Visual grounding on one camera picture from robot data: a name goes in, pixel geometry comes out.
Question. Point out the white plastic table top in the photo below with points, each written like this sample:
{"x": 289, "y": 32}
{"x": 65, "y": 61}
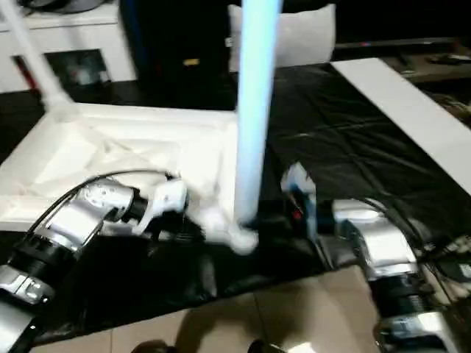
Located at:
{"x": 110, "y": 147}

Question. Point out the white plastic table leg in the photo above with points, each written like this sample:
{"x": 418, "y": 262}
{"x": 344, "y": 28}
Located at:
{"x": 33, "y": 51}
{"x": 254, "y": 110}

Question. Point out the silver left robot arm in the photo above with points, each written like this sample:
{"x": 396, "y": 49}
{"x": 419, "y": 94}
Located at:
{"x": 73, "y": 220}

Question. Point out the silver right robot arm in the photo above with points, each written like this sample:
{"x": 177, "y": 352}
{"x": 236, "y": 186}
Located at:
{"x": 383, "y": 250}

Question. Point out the black work mat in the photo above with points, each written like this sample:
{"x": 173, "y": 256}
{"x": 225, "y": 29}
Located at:
{"x": 353, "y": 147}

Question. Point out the dark left robot foot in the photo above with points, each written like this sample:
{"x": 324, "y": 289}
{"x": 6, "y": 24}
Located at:
{"x": 151, "y": 346}

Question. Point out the dark robot foot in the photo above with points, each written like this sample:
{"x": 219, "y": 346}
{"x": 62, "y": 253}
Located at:
{"x": 151, "y": 346}
{"x": 268, "y": 346}

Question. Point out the dark right robot foot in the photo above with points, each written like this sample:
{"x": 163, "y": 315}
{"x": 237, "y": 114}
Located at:
{"x": 268, "y": 346}

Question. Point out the white flat board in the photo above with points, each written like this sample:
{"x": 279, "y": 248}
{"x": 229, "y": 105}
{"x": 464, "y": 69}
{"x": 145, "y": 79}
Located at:
{"x": 412, "y": 110}

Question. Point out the small yellow label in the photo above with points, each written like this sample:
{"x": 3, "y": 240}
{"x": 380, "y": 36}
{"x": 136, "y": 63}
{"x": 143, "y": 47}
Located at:
{"x": 190, "y": 62}

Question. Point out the light grey cushion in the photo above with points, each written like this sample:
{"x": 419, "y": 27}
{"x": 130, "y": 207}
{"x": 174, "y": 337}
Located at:
{"x": 305, "y": 37}

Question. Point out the black cabinet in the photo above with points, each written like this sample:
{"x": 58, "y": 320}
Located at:
{"x": 184, "y": 33}

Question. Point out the black low shelf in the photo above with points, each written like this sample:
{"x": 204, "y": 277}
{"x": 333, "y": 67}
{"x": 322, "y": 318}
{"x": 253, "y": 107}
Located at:
{"x": 434, "y": 66}

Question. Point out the white glass-door cabinet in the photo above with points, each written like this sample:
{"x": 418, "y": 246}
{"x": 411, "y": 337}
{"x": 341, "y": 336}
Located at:
{"x": 81, "y": 44}

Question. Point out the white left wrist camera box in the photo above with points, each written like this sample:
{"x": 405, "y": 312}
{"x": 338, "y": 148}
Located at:
{"x": 165, "y": 198}

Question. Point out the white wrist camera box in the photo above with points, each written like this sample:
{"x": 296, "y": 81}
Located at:
{"x": 298, "y": 180}
{"x": 165, "y": 198}

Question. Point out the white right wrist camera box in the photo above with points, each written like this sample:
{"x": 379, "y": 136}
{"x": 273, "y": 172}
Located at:
{"x": 298, "y": 180}

